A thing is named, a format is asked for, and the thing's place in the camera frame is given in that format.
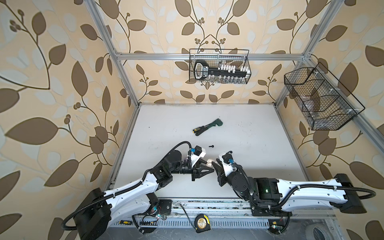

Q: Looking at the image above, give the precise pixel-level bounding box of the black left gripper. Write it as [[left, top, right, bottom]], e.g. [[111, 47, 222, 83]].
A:
[[169, 158, 215, 182]]

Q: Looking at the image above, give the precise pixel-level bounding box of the beige earbud charging case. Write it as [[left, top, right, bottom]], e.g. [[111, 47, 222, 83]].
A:
[[206, 159, 213, 168]]

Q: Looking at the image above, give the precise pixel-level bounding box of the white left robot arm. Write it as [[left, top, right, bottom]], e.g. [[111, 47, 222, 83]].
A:
[[61, 141, 214, 240]]

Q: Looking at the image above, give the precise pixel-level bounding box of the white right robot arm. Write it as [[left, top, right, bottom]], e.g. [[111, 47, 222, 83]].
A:
[[209, 152, 376, 214]]

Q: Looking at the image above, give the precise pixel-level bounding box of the green rivet gun tool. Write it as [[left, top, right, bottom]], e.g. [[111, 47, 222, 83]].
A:
[[193, 119, 223, 136]]

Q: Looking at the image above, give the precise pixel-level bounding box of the yellow black tape measure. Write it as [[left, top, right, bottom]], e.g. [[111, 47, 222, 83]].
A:
[[194, 214, 212, 234]]

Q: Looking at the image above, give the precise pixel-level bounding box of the black socket set holder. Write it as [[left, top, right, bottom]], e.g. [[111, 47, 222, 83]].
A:
[[193, 60, 252, 80]]

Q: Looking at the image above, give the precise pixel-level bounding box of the grey tape roll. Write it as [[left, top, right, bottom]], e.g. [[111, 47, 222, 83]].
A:
[[305, 224, 333, 240]]

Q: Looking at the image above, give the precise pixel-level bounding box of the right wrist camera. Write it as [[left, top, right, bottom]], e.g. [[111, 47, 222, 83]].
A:
[[219, 151, 236, 177]]

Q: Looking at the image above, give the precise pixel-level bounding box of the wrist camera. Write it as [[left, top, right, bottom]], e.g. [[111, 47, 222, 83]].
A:
[[219, 151, 236, 177], [190, 146, 206, 167]]

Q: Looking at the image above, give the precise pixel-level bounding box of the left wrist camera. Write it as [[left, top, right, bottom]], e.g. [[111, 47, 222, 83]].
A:
[[190, 146, 206, 167]]

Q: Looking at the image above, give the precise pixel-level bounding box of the yellow handled screwdriver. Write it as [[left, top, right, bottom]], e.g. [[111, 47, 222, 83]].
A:
[[119, 221, 132, 226]]

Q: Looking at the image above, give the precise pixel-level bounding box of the black wire basket back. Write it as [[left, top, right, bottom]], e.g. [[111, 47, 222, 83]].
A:
[[189, 48, 252, 85]]

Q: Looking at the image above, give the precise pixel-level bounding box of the black wire basket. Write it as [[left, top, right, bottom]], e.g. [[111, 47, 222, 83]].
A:
[[284, 62, 366, 131], [189, 48, 252, 85]]

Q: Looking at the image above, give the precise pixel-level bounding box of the black wire basket right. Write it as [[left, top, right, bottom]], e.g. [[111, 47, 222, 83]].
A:
[[284, 62, 366, 131]]

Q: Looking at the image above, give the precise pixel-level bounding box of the aluminium frame post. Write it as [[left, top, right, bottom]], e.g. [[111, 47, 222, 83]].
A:
[[274, 0, 344, 109]]

